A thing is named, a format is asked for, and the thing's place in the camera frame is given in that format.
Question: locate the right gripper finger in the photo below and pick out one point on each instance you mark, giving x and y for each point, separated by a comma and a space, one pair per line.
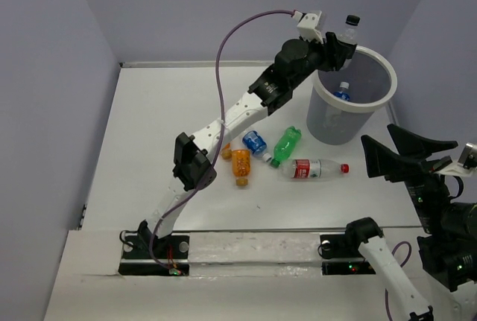
411, 145
382, 161

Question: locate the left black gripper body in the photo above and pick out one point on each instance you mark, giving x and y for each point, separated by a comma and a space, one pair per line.
314, 54

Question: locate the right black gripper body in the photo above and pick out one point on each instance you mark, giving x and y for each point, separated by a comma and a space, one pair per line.
426, 188

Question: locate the small black-capped clear bottle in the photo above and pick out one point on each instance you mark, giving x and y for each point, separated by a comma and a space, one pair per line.
348, 38

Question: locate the large blue-label clear bottle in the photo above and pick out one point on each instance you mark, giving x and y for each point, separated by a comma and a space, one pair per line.
343, 92

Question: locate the orange juice bottle front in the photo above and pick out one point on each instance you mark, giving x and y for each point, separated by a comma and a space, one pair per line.
241, 166

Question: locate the orange juice bottle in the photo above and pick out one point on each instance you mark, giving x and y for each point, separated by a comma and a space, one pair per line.
226, 152
241, 166

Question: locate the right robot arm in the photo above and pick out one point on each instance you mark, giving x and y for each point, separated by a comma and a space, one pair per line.
448, 249

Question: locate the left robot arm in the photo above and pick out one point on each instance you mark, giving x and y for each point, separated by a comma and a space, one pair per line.
196, 154

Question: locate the grey bin with white rim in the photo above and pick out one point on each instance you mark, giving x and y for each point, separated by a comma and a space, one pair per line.
373, 83

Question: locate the red-label clear bottle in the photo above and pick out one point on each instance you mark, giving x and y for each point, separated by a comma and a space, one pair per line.
323, 169

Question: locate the green plastic bottle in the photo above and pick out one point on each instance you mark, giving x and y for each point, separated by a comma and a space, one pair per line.
285, 146

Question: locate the orange juice bottle rear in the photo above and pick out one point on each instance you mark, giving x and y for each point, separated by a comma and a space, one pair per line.
226, 152

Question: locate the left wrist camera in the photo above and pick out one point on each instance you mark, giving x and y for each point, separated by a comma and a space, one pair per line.
309, 25

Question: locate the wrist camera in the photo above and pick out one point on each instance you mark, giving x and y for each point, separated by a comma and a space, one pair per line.
309, 25
465, 166

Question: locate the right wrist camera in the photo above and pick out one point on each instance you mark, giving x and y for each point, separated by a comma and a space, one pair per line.
465, 166

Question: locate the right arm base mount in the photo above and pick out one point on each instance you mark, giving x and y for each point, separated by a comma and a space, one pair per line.
340, 258

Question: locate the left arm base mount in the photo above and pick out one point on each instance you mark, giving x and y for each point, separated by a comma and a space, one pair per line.
171, 256

